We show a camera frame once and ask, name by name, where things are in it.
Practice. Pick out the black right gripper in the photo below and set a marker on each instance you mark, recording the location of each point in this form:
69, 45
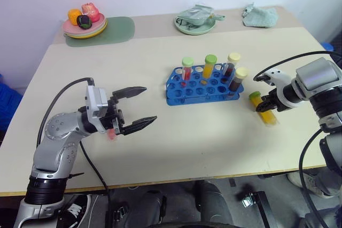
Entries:
270, 102

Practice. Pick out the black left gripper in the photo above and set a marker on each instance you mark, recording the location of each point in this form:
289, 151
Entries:
115, 121

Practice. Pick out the yellow liquid tube green cap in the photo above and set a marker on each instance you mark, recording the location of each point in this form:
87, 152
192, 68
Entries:
268, 117

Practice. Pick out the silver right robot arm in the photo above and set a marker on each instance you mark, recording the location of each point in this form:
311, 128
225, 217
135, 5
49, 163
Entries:
318, 81

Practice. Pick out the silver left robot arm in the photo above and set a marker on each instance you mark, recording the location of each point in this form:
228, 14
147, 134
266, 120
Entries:
53, 142

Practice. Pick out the red test tube pink cap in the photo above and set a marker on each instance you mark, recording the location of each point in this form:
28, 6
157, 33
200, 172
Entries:
111, 134

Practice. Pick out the blue test tube rack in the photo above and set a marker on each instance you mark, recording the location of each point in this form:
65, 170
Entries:
197, 92

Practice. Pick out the dark liquid tube yellow cap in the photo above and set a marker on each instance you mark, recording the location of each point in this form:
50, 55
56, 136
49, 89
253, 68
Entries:
230, 67
237, 81

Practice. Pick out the red liquid tube green cap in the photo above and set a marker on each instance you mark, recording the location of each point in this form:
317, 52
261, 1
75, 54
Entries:
187, 70

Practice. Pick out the orange liquid tube green cap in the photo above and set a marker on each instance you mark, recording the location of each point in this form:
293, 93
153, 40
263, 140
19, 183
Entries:
209, 66

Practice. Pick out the green placemat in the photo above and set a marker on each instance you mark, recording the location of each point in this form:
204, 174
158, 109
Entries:
120, 29

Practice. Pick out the white sneaker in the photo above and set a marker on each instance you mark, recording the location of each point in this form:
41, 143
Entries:
310, 182

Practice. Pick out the small blue object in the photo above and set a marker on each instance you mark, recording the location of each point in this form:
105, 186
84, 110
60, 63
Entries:
328, 45

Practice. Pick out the white plate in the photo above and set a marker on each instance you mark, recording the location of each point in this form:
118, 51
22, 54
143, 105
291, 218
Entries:
80, 37

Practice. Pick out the crumpled light green cloth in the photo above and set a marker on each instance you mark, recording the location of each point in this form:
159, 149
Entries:
260, 15

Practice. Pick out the light green plate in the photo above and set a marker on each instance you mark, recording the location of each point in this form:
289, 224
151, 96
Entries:
196, 30

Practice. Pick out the dark purple toy fruit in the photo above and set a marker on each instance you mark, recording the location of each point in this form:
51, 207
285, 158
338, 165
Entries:
84, 21

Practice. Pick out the pink plate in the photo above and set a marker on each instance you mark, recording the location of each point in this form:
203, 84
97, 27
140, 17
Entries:
72, 26

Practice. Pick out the red toy apple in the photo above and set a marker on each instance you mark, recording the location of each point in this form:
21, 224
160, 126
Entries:
90, 11

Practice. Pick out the light green pouch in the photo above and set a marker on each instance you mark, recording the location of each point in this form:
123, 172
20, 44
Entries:
195, 14

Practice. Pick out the orange toy fruit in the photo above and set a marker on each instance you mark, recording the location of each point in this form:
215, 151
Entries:
74, 15

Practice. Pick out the black sneaker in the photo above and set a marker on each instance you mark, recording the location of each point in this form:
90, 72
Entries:
73, 209

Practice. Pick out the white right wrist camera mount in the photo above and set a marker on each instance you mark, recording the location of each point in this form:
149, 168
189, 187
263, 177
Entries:
279, 81

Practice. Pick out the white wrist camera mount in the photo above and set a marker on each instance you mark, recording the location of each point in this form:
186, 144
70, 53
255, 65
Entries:
96, 102
279, 81

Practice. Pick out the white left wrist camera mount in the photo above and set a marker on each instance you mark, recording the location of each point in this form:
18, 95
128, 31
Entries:
96, 102

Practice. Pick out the black metal frame bar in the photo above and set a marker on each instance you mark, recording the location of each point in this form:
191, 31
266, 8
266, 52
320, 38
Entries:
257, 206

